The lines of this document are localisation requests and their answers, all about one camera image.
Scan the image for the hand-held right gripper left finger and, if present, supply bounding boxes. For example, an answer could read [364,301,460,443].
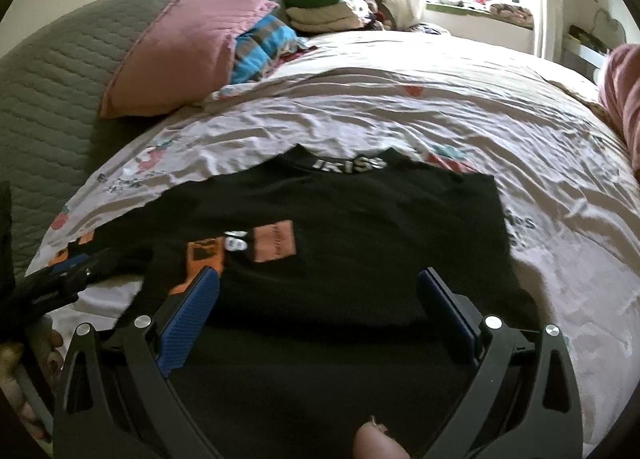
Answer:
[52,264,223,459]

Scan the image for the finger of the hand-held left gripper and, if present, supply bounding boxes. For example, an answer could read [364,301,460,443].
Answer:
[15,246,118,311]

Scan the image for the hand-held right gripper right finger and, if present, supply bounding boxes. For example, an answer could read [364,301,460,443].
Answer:
[416,266,585,459]

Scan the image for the black printed t-shirt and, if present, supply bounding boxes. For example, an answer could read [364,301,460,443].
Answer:
[60,145,543,459]

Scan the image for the stack of folded clothes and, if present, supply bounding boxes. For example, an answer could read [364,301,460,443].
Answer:
[282,0,398,33]

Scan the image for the person's left hand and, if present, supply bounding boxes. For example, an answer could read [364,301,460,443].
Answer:
[0,319,65,442]

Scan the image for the person's right hand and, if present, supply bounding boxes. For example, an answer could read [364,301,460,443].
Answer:
[352,416,412,459]

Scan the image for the grey quilted headboard cover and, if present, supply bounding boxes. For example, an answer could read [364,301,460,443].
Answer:
[0,0,286,285]

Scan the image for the pale printed bed sheet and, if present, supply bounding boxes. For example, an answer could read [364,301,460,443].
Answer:
[25,29,640,442]

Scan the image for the pink quilted pillow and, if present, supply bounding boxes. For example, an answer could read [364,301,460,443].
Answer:
[99,0,281,120]

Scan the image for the pink crumpled blanket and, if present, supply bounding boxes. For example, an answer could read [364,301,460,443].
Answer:
[597,43,640,181]

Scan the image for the blue striped cloth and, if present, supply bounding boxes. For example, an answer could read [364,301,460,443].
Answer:
[232,14,312,86]

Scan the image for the white shelf unit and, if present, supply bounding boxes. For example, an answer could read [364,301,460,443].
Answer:
[562,23,617,86]

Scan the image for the clutter on window sill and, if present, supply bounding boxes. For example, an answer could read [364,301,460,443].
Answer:
[429,0,535,24]

